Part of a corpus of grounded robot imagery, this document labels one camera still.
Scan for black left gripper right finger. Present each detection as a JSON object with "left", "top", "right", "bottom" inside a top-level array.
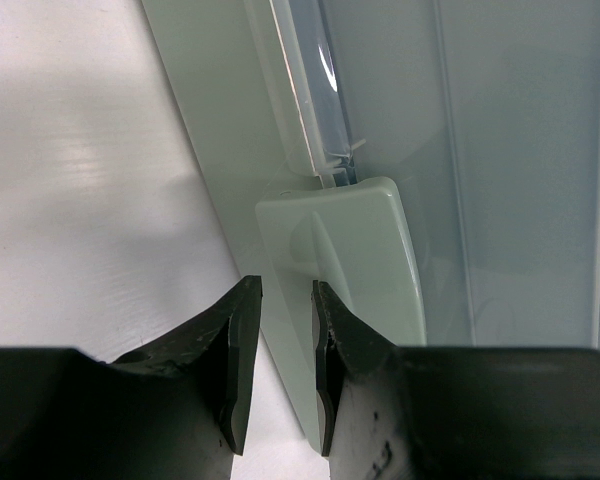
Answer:
[{"left": 312, "top": 281, "right": 600, "bottom": 479}]

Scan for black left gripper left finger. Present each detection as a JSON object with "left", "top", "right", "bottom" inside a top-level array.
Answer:
[{"left": 0, "top": 276, "right": 262, "bottom": 479}]

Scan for green cantilever toolbox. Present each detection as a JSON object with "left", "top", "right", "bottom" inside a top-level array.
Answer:
[{"left": 140, "top": 0, "right": 481, "bottom": 451}]

